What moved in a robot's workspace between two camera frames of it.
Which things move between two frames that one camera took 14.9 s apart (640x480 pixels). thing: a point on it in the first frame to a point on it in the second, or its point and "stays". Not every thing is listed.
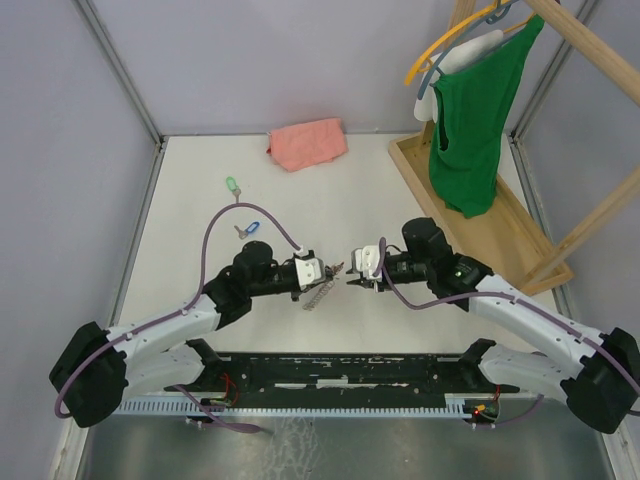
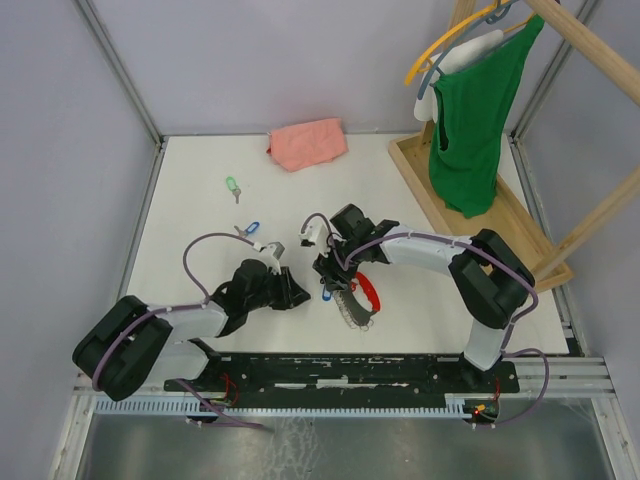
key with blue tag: (243, 233) stays
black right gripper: (361, 282) to (328, 269)
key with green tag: (233, 187) stays
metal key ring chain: (325, 287) to (355, 315)
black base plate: (340, 376) stays
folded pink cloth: (307, 145) stays
